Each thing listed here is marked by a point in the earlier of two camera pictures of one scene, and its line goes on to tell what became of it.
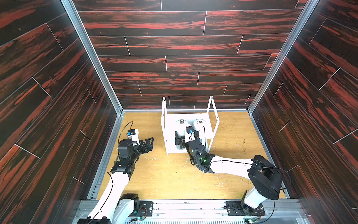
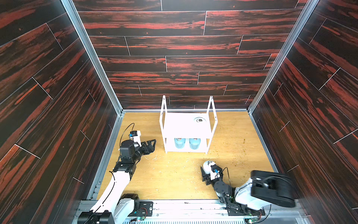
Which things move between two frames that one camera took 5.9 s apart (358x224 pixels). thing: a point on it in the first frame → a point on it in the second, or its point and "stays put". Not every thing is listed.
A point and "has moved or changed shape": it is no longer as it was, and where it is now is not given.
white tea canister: (199, 124) has moved or changed shape
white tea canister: (180, 127) has moved or changed shape
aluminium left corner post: (84, 37) stays put
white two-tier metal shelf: (206, 124) stays put
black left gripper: (148, 147) stays put
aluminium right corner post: (308, 9) stays put
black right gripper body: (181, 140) → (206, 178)
